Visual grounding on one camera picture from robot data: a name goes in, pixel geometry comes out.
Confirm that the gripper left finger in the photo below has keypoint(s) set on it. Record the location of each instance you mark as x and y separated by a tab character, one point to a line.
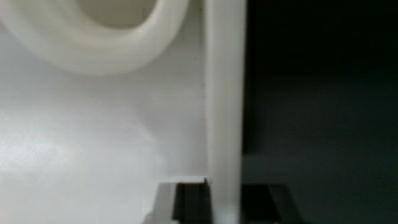
182	204

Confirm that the white square table top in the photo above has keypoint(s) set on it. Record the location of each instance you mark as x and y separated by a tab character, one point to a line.
122	109

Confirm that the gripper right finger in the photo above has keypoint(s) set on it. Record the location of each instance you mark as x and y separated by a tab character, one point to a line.
269	207

